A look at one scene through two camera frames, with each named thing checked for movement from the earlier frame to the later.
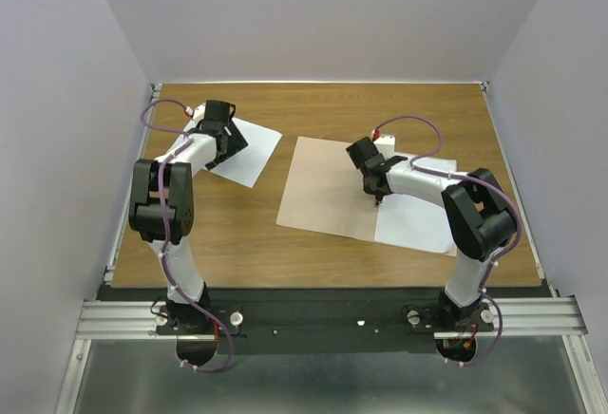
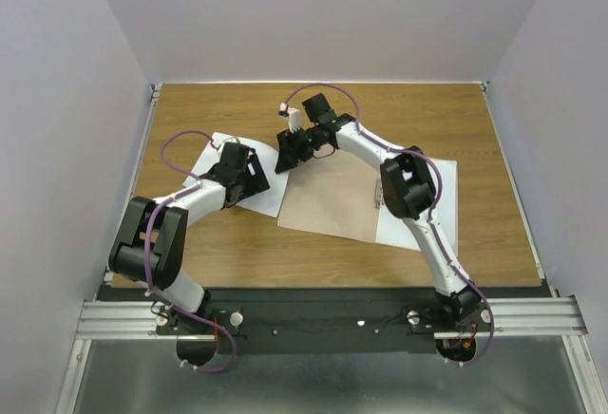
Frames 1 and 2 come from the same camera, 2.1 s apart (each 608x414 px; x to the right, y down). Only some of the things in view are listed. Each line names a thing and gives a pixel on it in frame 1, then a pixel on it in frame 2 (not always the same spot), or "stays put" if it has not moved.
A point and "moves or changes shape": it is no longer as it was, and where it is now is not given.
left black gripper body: [236, 143] → [253, 184]
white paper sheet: [414, 222] stays put
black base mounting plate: [313, 320] stays put
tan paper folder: [324, 193] stays put
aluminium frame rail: [119, 320] stays put
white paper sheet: [247, 166] moves or changes shape
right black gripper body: [368, 190] → [301, 141]
